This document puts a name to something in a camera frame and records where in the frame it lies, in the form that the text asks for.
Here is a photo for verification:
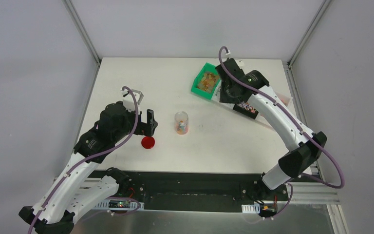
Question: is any white gummy bin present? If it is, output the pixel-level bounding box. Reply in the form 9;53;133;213
261;92;294;130

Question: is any clear plastic jar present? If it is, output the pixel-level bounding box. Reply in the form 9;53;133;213
174;111;189;135

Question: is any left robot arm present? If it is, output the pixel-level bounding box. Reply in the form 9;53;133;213
19;101;158;234

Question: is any white lollipop bin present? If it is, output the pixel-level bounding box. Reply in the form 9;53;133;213
211;83;234;110

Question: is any red jar lid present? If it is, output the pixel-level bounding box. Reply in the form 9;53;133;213
141;136;155;149

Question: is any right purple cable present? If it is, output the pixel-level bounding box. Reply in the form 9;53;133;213
218;45;346;190

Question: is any black candy bin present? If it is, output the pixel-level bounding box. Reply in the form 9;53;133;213
233;102;259;119

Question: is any purple cable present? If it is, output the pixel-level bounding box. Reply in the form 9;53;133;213
218;45;346;190
27;86;140;234

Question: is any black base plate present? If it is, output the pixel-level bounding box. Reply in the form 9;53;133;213
117;171;289;213

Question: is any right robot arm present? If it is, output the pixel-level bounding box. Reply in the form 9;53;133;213
216;58;327;200

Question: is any green candy bin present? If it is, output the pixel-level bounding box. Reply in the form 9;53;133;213
190;63;220;100

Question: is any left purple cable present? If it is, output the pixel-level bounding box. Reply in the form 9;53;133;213
27;86;140;234

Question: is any aluminium frame rail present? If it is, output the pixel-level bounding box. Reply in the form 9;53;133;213
287;182;340;205

